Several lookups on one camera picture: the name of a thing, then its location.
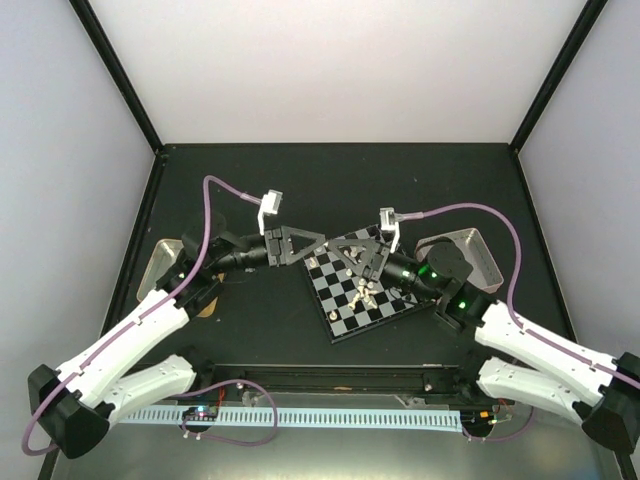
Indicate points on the pink metal tray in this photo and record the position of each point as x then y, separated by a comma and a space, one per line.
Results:
486, 274

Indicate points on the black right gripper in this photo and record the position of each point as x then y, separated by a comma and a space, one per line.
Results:
367, 256

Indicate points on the black grey chess board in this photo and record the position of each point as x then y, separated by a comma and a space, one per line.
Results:
334, 285

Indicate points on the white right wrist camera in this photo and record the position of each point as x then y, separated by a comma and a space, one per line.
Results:
390, 223

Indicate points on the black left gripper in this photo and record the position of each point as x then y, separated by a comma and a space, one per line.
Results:
277, 259

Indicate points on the controller circuit board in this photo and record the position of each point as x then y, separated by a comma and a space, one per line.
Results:
483, 418
200, 413

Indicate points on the left controller circuit board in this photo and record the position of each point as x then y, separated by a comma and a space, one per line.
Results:
200, 413

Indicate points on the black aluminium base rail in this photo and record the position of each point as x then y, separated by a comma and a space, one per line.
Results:
441, 382

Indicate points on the gold rimmed metal tin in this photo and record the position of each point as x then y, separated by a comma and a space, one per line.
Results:
162, 258

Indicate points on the white slotted cable duct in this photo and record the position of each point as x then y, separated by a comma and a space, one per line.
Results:
310, 418

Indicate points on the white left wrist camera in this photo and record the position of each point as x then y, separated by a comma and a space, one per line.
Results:
268, 206

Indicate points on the pile of white chess pieces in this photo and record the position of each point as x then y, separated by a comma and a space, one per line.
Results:
365, 294

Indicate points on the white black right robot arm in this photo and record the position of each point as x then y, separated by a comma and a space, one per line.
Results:
595, 390

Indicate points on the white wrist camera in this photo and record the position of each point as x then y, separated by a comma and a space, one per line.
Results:
268, 206
390, 223

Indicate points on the right controller circuit board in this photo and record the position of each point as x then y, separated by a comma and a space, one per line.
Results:
483, 418

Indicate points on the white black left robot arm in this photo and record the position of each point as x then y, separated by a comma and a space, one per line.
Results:
81, 400

